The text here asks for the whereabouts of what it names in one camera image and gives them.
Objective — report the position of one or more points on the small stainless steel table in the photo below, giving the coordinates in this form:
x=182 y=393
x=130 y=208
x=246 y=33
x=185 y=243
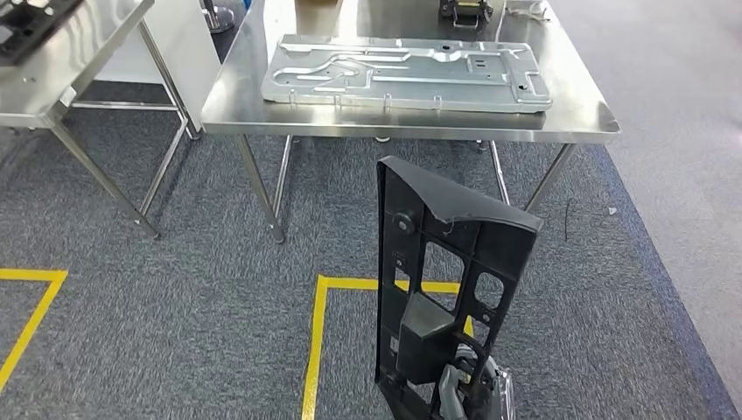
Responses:
x=35 y=93

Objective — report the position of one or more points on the stamped grey metal panel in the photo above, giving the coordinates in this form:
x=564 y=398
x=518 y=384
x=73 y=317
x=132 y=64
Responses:
x=406 y=87

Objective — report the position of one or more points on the black plastic frame part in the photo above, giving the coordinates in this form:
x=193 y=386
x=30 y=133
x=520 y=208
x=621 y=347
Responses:
x=458 y=203
x=29 y=26

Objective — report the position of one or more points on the black remote controller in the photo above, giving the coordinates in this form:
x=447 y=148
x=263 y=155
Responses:
x=464 y=11

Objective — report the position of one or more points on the stainless steel workbench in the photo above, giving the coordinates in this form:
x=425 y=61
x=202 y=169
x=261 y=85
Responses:
x=243 y=110

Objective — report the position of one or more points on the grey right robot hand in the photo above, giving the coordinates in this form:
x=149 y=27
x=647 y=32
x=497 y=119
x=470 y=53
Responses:
x=449 y=388

